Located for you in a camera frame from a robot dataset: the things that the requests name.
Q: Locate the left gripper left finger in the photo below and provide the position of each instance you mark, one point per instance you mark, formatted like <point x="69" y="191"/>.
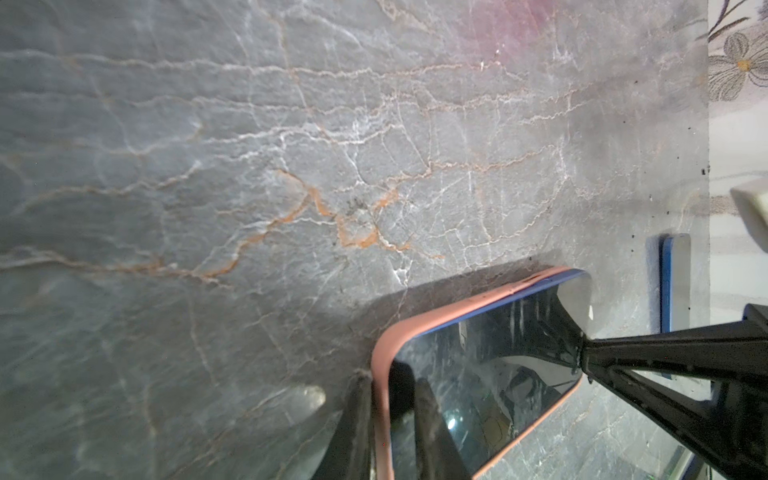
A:
<point x="349" y="455"/>

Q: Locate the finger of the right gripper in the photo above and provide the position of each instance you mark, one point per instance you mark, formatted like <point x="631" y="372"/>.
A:
<point x="706" y="387"/>

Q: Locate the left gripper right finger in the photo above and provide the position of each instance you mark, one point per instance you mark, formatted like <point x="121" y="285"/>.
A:
<point x="436" y="453"/>

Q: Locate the blue-edged black phone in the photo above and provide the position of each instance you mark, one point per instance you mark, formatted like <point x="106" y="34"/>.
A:
<point x="486" y="384"/>

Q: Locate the black phone at right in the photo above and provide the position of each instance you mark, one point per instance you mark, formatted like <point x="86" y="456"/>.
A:
<point x="675" y="278"/>

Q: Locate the salmon pink phone case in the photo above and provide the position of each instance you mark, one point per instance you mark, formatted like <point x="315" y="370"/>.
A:
<point x="384" y="372"/>

